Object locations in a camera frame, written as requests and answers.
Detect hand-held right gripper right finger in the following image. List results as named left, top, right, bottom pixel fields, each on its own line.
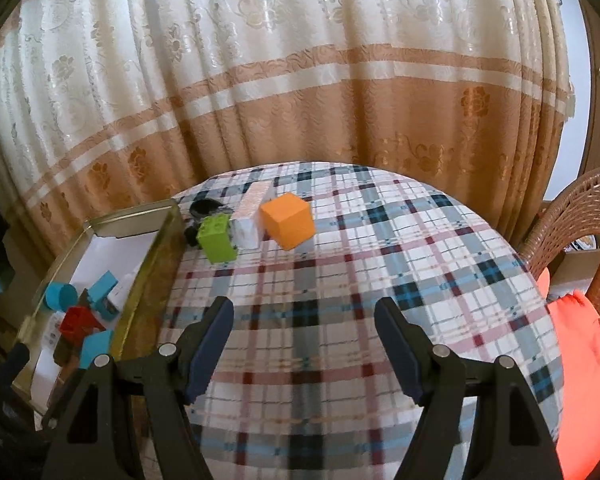
left=374, top=297, right=563, bottom=480

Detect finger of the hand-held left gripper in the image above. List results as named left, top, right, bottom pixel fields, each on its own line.
left=0, top=342, right=32, bottom=386

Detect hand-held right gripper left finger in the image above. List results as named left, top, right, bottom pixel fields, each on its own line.
left=42, top=296, right=235, bottom=480

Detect dark brown strip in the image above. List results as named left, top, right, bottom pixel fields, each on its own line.
left=52, top=339, right=83, bottom=370

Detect red block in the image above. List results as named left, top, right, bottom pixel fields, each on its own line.
left=59, top=306, right=107, bottom=345

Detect blue cylinder block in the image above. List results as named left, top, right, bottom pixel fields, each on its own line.
left=45, top=282, right=79, bottom=311

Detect blue rectangular block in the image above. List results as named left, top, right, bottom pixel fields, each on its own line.
left=77, top=330, right=115, bottom=370
left=86, top=270, right=122, bottom=323

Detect gold tin box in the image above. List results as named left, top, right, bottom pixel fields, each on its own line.
left=11, top=198, right=187, bottom=411

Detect green toy block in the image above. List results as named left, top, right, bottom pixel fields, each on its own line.
left=196, top=214, right=240, bottom=264

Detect pink and white long box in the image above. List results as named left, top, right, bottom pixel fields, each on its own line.
left=230, top=182, right=272, bottom=250

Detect orange cube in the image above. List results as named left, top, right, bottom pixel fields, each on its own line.
left=259, top=192, right=315, bottom=251

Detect orange red cushion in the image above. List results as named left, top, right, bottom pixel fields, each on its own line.
left=534, top=266, right=600, bottom=480

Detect brown wicker chair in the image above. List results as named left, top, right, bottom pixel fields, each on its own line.
left=520, top=165, right=600, bottom=346

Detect beige and white curtain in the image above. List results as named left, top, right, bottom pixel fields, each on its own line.
left=0, top=0, right=578, bottom=261

